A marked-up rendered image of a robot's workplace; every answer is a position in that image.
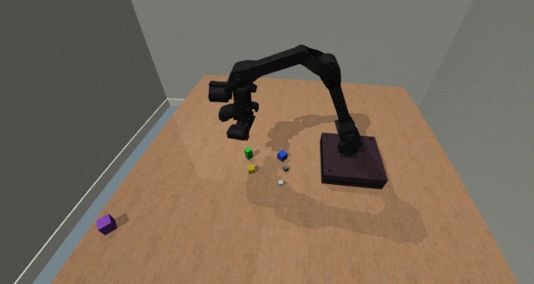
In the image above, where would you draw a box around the blue block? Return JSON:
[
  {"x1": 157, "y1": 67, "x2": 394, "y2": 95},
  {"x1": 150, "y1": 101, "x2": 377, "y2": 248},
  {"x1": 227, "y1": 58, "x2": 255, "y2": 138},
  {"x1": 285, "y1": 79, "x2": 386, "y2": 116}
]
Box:
[{"x1": 277, "y1": 150, "x2": 288, "y2": 162}]

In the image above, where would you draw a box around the purple cube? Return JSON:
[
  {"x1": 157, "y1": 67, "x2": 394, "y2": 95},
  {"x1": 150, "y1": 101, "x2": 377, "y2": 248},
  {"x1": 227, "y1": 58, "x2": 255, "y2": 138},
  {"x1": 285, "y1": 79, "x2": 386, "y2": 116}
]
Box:
[{"x1": 95, "y1": 213, "x2": 117, "y2": 235}]

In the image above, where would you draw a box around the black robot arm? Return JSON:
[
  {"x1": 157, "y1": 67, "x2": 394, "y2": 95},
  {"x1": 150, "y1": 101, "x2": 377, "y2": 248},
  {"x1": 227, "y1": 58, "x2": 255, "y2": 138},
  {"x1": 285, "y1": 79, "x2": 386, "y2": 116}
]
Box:
[{"x1": 208, "y1": 44, "x2": 363, "y2": 158}]

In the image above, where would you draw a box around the green block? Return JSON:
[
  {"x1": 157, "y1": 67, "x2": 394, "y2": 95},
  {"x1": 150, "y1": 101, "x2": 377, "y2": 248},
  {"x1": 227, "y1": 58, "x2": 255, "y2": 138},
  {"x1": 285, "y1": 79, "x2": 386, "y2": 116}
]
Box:
[{"x1": 244, "y1": 147, "x2": 253, "y2": 156}]

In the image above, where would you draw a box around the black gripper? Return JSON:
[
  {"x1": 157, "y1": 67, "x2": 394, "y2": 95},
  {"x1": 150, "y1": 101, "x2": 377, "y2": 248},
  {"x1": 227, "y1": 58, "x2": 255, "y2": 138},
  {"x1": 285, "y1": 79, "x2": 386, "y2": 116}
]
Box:
[{"x1": 227, "y1": 102, "x2": 259, "y2": 140}]

